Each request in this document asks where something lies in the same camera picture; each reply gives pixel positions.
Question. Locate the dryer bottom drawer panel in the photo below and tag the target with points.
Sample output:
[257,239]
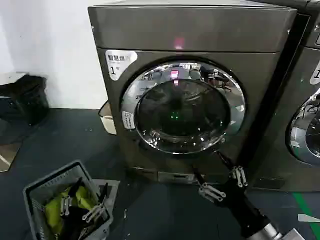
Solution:
[175,176]

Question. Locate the yellow-green garment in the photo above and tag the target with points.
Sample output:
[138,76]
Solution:
[53,212]

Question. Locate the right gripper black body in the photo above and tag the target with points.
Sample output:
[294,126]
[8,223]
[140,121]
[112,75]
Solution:
[240,202]

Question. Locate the black waste bin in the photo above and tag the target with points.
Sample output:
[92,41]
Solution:
[25,100]

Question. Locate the white number label sticker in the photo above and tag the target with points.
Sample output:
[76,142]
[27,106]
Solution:
[315,73]
[117,62]

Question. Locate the grey plastic laundry basket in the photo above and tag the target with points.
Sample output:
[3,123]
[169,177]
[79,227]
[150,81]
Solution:
[35,192]

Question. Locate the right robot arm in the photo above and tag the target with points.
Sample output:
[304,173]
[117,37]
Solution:
[275,232]

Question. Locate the white box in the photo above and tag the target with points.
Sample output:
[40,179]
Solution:
[107,120]

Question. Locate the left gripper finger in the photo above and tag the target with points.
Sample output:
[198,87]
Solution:
[65,206]
[93,212]

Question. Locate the small white door sticker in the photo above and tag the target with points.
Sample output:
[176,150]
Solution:
[128,120]

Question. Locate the round glass dryer door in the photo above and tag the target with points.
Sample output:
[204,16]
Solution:
[182,112]
[307,135]

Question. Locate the grey front-load dryer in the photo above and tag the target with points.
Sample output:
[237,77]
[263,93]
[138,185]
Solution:
[190,32]
[282,100]

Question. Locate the black garment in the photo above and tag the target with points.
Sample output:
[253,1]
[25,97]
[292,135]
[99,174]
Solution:
[75,226]

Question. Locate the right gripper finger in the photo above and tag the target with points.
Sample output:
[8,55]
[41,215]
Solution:
[211,192]
[239,176]

